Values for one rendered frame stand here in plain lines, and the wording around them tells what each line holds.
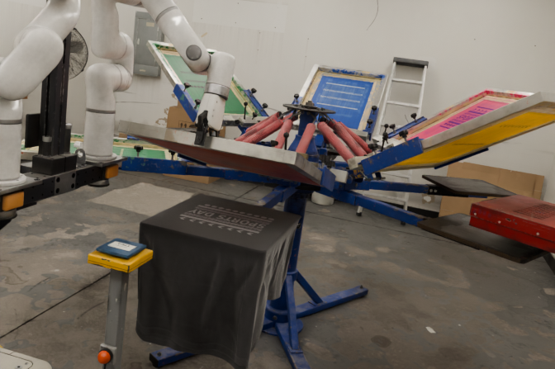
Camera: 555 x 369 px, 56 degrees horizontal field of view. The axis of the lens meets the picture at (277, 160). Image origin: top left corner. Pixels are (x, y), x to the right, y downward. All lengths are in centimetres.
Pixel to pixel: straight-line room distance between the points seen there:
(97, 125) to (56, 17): 47
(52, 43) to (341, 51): 507
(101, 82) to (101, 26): 18
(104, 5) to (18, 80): 52
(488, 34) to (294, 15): 216
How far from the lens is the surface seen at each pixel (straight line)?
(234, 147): 156
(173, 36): 161
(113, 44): 181
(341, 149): 268
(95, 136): 182
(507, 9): 623
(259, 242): 174
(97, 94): 180
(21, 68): 138
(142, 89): 713
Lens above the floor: 153
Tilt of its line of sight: 11 degrees down
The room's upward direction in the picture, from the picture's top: 8 degrees clockwise
